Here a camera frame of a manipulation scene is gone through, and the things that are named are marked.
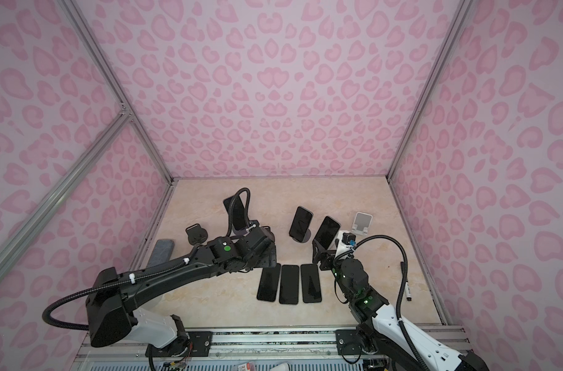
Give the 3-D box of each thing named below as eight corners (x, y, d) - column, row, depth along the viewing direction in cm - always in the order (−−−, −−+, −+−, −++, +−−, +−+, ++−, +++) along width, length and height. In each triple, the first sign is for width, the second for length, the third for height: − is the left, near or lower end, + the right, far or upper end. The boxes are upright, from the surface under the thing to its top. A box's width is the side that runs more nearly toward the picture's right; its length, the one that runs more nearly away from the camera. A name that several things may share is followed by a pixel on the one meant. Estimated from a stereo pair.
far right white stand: (350, 230, 103) (354, 217, 95) (352, 223, 105) (356, 210, 98) (365, 235, 101) (371, 222, 94) (367, 228, 103) (373, 215, 96)
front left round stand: (194, 247, 98) (186, 234, 91) (192, 240, 100) (184, 228, 93) (210, 240, 100) (203, 227, 93) (208, 234, 102) (201, 221, 95)
